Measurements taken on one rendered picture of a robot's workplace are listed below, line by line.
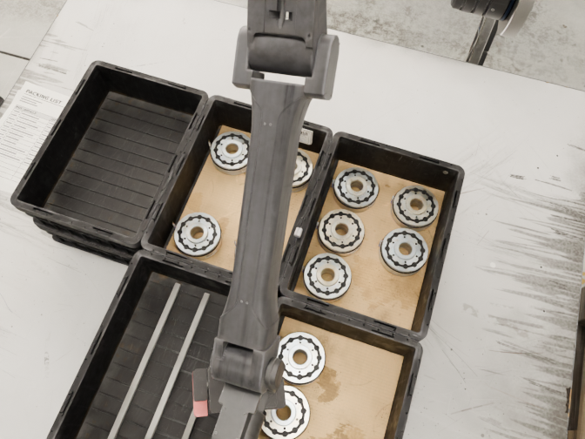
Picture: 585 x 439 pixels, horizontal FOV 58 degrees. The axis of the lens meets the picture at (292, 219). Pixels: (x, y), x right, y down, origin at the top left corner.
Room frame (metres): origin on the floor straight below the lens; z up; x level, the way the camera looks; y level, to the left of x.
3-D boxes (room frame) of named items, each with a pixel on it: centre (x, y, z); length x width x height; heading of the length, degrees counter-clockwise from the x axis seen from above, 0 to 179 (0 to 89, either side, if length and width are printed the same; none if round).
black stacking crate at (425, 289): (0.42, -0.18, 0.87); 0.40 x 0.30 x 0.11; 163
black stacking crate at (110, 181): (0.59, 0.40, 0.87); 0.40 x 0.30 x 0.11; 163
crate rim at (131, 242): (0.59, 0.40, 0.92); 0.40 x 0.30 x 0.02; 163
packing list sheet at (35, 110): (0.74, 0.72, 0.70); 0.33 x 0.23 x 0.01; 165
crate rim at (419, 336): (0.42, -0.18, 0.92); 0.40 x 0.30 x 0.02; 163
